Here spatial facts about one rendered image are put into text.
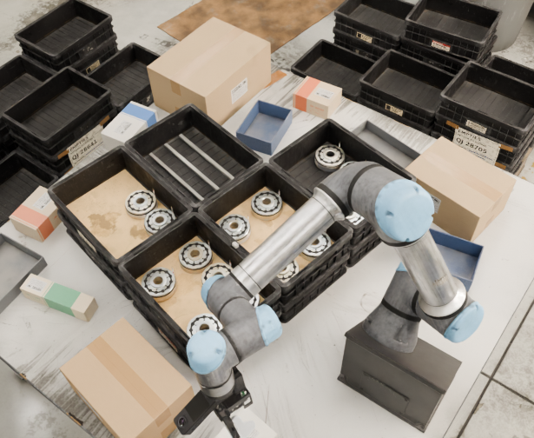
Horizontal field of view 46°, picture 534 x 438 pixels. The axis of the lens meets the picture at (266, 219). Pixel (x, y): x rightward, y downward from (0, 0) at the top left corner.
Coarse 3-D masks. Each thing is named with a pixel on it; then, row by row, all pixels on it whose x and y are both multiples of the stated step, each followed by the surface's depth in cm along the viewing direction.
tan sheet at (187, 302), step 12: (192, 240) 200; (156, 264) 195; (168, 264) 195; (180, 276) 192; (192, 276) 192; (180, 288) 190; (192, 288) 190; (168, 300) 187; (180, 300) 187; (192, 300) 187; (168, 312) 185; (180, 312) 185; (192, 312) 185; (204, 312) 184; (180, 324) 182
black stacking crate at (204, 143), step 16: (192, 112) 226; (160, 128) 221; (176, 128) 227; (192, 128) 232; (208, 128) 223; (144, 144) 220; (160, 144) 226; (176, 144) 227; (208, 144) 226; (224, 144) 221; (176, 160) 222; (192, 160) 222; (224, 160) 222; (240, 160) 219; (256, 160) 209; (192, 176) 217; (208, 176) 217; (224, 176) 217; (208, 192) 213
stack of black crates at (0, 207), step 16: (16, 160) 293; (32, 160) 286; (0, 176) 289; (16, 176) 294; (32, 176) 294; (48, 176) 284; (0, 192) 289; (16, 192) 289; (32, 192) 288; (0, 208) 283; (16, 208) 283; (0, 224) 264
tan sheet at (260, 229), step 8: (248, 200) 210; (240, 208) 208; (248, 208) 208; (288, 208) 208; (224, 216) 206; (248, 216) 206; (280, 216) 205; (288, 216) 205; (256, 224) 204; (264, 224) 204; (272, 224) 204; (280, 224) 204; (256, 232) 202; (264, 232) 202; (272, 232) 202; (248, 240) 200; (256, 240) 200; (264, 240) 200; (248, 248) 198; (304, 264) 194
